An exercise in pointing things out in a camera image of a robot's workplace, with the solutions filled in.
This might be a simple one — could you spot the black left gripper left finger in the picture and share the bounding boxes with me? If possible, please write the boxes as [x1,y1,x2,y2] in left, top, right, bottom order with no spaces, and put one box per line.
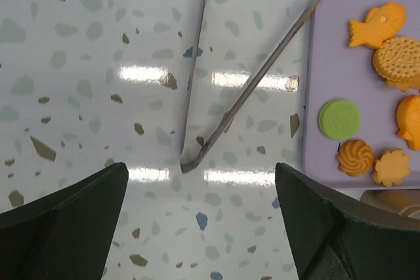
[1,163,129,279]

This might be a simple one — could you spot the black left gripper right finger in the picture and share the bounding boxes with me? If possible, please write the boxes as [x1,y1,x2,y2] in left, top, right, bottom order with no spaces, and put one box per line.
[275,163,419,279]

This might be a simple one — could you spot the orange swirl cookie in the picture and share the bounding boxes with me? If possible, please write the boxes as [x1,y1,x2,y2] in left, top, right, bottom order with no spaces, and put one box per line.
[336,139,375,177]

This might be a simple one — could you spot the orange maple leaf cookie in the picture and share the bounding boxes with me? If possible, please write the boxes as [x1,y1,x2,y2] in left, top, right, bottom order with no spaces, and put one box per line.
[372,149,411,187]

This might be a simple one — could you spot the green round cookie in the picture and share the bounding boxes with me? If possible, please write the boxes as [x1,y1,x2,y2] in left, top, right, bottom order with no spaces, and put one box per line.
[318,99,362,140]

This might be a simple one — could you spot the silver metal tongs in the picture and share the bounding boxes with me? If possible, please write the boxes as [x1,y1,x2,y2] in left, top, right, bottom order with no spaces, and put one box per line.
[180,0,320,174]

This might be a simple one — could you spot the yellow sandwich cookie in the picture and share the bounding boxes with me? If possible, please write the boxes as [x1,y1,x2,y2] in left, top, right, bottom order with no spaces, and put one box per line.
[373,36,419,92]

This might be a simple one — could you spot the orange fish cookie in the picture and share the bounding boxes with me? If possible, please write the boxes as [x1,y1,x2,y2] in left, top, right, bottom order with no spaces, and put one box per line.
[348,1,407,49]
[396,94,419,151]

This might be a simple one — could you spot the gold cookie tin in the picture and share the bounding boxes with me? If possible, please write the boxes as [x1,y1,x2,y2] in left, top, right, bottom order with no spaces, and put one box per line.
[360,190,420,220]

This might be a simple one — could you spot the lilac plastic tray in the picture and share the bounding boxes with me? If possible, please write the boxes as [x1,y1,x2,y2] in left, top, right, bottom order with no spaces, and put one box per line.
[302,0,419,190]

